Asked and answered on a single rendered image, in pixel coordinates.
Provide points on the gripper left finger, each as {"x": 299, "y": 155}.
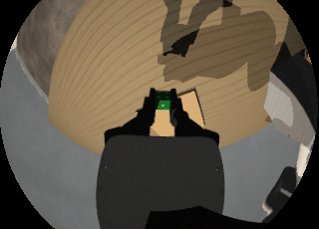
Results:
{"x": 141, "y": 124}

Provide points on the tan flat mat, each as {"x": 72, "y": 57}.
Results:
{"x": 189, "y": 104}

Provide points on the green die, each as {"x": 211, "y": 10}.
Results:
{"x": 163, "y": 100}

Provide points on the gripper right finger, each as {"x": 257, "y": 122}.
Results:
{"x": 183, "y": 125}

